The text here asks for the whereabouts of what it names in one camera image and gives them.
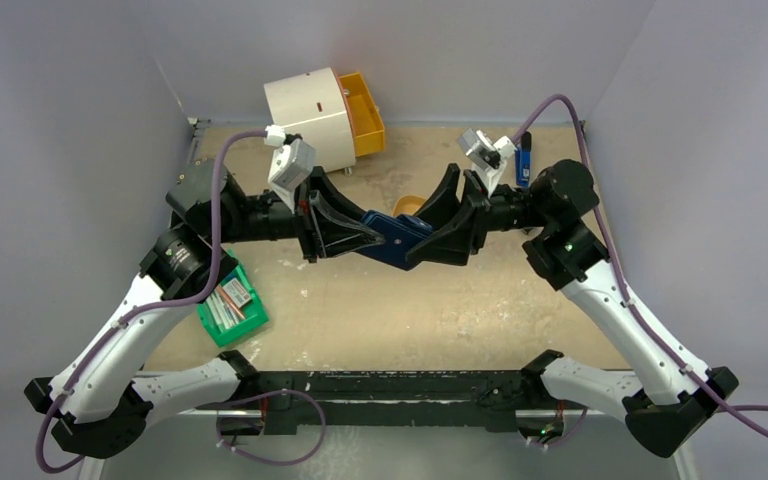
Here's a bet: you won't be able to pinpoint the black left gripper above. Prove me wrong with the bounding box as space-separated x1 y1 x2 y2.
211 165 385 262

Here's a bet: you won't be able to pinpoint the orange oval tray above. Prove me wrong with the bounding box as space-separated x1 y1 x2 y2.
392 195 427 217

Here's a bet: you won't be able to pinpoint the blue leather card holder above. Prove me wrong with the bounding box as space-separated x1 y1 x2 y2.
357 210 433 271

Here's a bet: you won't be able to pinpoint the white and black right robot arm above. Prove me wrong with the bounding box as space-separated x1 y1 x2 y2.
407 159 738 458

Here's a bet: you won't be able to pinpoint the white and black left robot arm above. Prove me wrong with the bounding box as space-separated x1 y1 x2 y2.
24 158 384 459

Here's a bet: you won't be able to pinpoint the cards in green bin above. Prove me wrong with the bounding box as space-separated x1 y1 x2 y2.
208 278 252 331

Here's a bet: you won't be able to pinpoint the yellow open drawer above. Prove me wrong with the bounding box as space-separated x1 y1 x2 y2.
338 72 386 157

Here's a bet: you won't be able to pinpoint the white cylindrical drawer cabinet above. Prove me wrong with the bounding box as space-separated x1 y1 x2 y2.
263 67 356 172

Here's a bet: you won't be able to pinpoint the blue and black stapler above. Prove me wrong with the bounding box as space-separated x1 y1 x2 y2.
515 131 532 188

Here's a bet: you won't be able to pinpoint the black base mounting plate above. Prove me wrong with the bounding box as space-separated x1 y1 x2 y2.
216 370 581 441

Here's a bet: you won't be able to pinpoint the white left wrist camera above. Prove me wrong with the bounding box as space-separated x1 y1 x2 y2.
268 137 316 212

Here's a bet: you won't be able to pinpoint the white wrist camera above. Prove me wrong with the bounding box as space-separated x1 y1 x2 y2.
457 129 516 196
268 137 316 212

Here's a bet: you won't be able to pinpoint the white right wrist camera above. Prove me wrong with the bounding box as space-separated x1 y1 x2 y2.
457 129 516 196

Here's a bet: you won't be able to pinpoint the aluminium frame rail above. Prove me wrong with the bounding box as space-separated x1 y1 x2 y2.
95 119 213 419

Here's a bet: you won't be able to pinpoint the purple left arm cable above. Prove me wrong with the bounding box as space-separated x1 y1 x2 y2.
34 129 327 475

